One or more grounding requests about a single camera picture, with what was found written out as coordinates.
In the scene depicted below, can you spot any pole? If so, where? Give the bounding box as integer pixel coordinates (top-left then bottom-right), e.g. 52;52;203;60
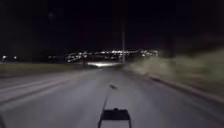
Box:
121;19;126;65

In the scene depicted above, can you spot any grey asphalt road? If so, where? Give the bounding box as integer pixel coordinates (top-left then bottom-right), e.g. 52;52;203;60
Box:
0;65;224;128

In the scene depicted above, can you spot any kerb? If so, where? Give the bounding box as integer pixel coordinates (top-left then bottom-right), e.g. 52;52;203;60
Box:
146;75;224;105

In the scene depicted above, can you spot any grass verge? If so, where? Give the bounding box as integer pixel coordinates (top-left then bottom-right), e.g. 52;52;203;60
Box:
129;49;224;98

